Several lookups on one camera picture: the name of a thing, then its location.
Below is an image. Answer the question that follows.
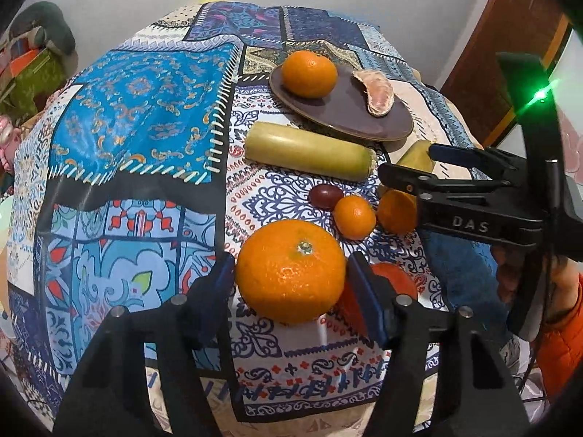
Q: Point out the peeled sugarcane stick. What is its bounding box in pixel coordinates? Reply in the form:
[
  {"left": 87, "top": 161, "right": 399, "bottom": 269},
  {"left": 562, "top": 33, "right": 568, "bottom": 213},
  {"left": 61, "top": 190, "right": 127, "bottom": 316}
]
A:
[{"left": 244, "top": 121, "right": 379, "bottom": 182}]

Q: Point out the large orange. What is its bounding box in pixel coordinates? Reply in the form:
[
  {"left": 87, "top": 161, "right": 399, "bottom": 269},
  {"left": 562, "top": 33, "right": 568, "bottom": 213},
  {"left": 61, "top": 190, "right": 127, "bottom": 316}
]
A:
[{"left": 234, "top": 219, "right": 347, "bottom": 326}]

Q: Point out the person's right forearm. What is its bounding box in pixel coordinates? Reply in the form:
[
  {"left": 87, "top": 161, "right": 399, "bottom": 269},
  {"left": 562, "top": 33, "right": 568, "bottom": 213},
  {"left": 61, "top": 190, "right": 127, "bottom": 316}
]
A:
[{"left": 537, "top": 255, "right": 583, "bottom": 403}]

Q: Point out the short yellow sugarcane piece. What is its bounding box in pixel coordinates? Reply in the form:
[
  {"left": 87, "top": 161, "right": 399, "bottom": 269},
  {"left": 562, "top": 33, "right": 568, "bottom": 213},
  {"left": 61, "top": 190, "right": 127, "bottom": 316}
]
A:
[{"left": 395, "top": 141, "right": 435, "bottom": 173}]

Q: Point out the small mandarin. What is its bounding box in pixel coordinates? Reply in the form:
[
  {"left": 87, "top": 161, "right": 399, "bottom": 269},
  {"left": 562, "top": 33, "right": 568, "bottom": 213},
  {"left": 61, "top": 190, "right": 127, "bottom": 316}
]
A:
[
  {"left": 334, "top": 195, "right": 377, "bottom": 241},
  {"left": 376, "top": 189, "right": 419, "bottom": 236}
]

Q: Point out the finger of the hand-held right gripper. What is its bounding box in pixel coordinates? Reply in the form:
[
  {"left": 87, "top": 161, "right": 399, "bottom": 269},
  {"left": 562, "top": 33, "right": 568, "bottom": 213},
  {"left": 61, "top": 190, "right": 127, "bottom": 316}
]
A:
[
  {"left": 378, "top": 164, "right": 493, "bottom": 197},
  {"left": 427, "top": 143, "right": 525, "bottom": 184}
]

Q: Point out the green storage box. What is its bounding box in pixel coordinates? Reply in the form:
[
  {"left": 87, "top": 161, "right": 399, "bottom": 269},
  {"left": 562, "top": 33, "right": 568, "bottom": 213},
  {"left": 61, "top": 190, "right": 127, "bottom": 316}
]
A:
[{"left": 0, "top": 48, "right": 60, "bottom": 119}]

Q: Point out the blue patchwork tablecloth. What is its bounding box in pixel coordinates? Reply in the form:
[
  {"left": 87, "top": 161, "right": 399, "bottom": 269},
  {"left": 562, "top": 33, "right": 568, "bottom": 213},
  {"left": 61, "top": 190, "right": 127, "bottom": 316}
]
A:
[{"left": 9, "top": 2, "right": 484, "bottom": 424}]

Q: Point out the brown wooden door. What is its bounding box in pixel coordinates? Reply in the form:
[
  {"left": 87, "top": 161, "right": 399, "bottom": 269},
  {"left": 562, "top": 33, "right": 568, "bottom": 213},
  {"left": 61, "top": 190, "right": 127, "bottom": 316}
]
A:
[{"left": 439, "top": 0, "right": 572, "bottom": 146}]

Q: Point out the person's right hand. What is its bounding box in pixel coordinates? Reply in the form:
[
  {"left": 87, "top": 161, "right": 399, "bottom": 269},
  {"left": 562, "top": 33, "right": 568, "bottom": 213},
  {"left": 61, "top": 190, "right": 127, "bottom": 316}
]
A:
[{"left": 494, "top": 246, "right": 525, "bottom": 305}]

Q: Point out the red tomato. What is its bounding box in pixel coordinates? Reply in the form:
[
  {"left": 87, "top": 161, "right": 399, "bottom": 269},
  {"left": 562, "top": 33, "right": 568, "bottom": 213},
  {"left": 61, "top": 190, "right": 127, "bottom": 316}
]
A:
[{"left": 334, "top": 261, "right": 420, "bottom": 338}]

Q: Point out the peeled citrus segment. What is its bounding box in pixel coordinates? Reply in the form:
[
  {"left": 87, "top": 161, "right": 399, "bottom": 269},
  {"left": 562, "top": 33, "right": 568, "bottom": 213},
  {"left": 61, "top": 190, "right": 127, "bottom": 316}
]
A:
[{"left": 352, "top": 70, "right": 395, "bottom": 118}]

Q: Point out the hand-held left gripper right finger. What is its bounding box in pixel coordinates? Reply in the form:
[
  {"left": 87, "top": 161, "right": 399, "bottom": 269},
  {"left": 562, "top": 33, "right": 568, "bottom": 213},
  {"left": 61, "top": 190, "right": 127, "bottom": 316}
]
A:
[{"left": 347, "top": 251, "right": 529, "bottom": 437}]

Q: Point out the grey plush shark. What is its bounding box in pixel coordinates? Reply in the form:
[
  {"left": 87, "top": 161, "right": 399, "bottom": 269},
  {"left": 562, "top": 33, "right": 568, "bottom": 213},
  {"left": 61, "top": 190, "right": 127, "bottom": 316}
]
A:
[{"left": 9, "top": 1, "right": 78, "bottom": 55}]

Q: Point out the blue chair back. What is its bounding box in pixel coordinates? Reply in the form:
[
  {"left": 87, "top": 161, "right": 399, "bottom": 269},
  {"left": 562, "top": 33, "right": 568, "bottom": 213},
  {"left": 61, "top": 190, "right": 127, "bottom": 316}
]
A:
[{"left": 418, "top": 228, "right": 511, "bottom": 342}]

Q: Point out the orange with dimpled skin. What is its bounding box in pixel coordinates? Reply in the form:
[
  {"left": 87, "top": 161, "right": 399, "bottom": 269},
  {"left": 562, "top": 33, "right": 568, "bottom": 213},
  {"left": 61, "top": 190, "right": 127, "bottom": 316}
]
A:
[{"left": 281, "top": 50, "right": 339, "bottom": 99}]

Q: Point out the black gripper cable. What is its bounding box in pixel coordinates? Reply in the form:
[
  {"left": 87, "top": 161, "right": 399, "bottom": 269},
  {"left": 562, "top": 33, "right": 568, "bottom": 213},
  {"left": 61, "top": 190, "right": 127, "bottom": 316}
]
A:
[{"left": 519, "top": 337, "right": 547, "bottom": 420}]

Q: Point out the brown oval plate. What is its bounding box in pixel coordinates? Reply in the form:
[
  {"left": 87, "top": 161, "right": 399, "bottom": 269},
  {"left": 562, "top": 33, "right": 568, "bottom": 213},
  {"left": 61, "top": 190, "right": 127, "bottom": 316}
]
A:
[{"left": 268, "top": 61, "right": 414, "bottom": 143}]

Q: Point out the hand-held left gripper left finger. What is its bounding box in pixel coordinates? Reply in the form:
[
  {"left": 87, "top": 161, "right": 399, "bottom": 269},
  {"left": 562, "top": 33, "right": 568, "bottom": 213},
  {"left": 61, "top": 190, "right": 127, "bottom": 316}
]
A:
[{"left": 52, "top": 252, "right": 236, "bottom": 437}]

